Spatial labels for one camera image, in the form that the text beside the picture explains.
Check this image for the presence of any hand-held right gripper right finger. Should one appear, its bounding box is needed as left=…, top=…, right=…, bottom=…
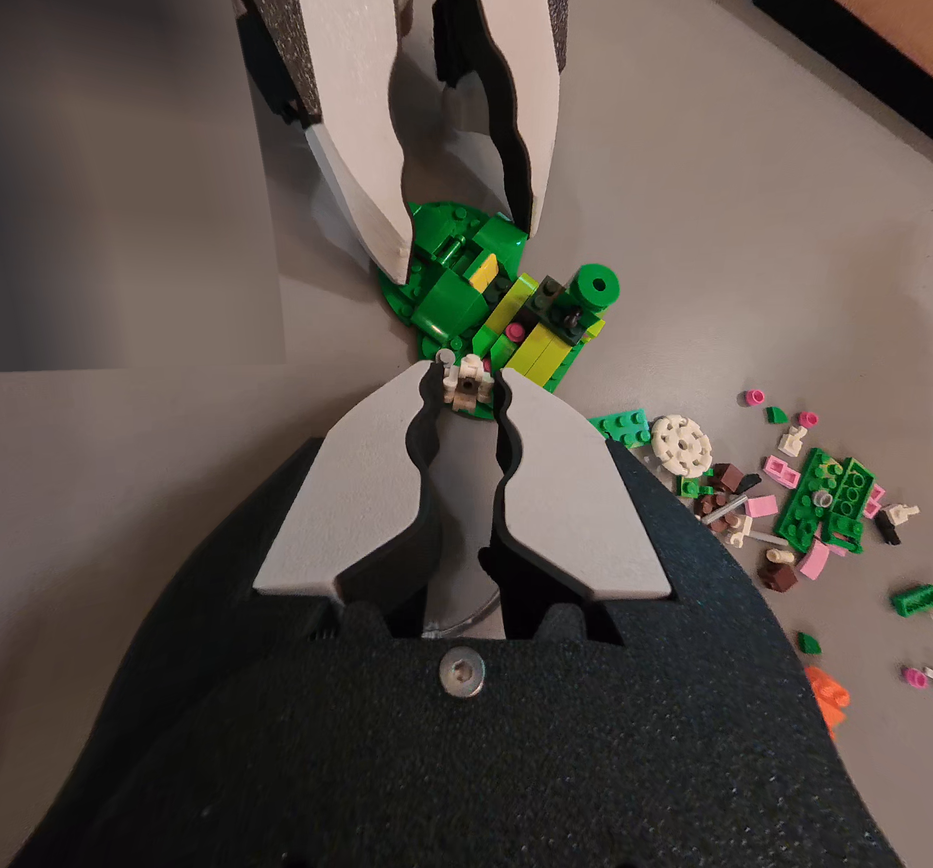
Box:
left=490, top=367, right=673, bottom=605

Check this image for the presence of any dark green lego plate pair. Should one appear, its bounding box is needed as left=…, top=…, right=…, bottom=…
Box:
left=778, top=447, right=877, bottom=556

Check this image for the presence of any orange lego brick separator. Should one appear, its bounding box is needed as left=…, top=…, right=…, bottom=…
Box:
left=804, top=666, right=851, bottom=741

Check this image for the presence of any pile of pink brown lego pieces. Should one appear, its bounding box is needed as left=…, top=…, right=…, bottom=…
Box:
left=674, top=438, right=921, bottom=595

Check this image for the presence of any white round lego plate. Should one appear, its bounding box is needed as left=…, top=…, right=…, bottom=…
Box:
left=650, top=414, right=713, bottom=477

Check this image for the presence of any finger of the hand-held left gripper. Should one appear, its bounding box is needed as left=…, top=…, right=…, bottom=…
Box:
left=288, top=0, right=429, bottom=287
left=455, top=0, right=562, bottom=236

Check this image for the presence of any bright green lego plate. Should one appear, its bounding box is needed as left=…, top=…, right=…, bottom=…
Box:
left=589, top=407, right=652, bottom=448

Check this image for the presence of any small white lego flower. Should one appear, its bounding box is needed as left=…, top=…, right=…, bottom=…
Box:
left=439, top=354, right=495, bottom=417

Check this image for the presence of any green lego build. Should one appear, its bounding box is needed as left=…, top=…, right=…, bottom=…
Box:
left=375, top=201, right=622, bottom=423

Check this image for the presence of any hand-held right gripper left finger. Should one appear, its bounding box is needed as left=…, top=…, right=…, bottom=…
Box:
left=251, top=360, right=446, bottom=610

